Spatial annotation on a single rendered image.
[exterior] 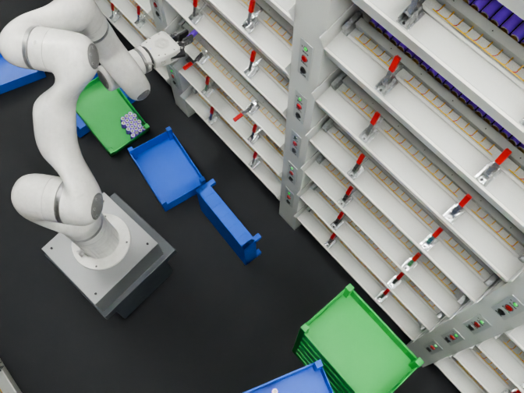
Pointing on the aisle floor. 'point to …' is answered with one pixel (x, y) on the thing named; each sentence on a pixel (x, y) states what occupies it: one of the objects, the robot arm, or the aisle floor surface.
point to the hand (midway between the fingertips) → (185, 37)
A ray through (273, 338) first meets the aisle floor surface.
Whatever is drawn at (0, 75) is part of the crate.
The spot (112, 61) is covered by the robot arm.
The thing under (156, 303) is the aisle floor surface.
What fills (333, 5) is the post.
